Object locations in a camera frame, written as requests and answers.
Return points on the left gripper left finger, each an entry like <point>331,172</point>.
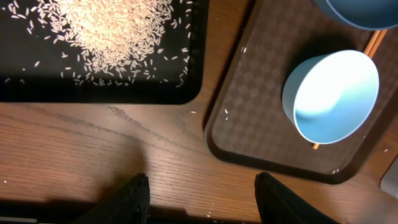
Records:
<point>128,205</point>

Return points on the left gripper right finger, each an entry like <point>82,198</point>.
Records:
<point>278,204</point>

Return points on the light blue small bowl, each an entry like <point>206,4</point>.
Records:
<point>293,91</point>

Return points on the pile of rice grains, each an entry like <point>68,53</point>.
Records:
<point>95,42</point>

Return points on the grey dishwasher rack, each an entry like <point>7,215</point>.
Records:
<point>389,181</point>

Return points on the left wooden chopstick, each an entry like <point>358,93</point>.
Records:
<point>341,93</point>

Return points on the wooden chopstick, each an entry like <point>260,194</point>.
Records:
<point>375,42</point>
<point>341,93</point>

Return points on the brown serving tray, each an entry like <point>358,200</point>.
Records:
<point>248,126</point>

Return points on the black tray bin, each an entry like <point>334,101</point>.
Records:
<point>150,93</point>

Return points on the right wooden chopstick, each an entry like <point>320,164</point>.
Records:
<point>375,42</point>

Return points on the dark blue plate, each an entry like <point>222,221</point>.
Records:
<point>362,14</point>

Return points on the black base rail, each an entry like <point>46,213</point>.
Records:
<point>64,211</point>

